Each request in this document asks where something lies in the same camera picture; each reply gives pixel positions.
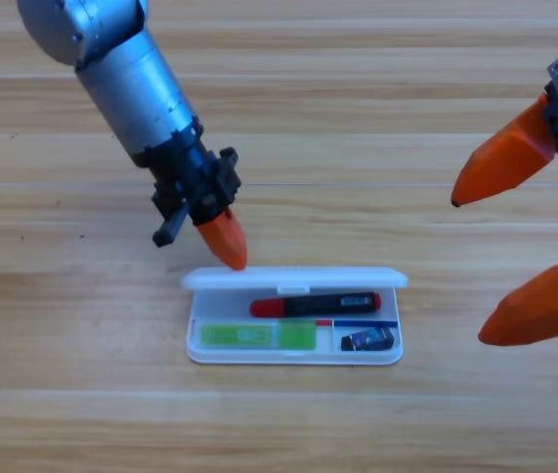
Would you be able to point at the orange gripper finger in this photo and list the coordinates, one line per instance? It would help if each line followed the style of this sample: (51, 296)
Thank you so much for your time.
(545, 305)

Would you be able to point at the white Unitree pencil case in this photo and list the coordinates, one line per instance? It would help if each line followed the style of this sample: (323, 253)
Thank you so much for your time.
(220, 308)

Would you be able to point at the green highlighter pen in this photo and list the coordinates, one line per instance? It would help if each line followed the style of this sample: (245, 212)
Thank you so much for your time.
(239, 336)

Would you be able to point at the red and black marker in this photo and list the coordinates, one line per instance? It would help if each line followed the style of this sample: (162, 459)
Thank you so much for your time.
(308, 304)

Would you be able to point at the black and blue eraser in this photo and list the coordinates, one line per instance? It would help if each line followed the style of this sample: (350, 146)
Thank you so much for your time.
(368, 341)

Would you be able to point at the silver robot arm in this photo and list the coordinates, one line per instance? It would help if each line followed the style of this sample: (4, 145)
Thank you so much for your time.
(136, 88)

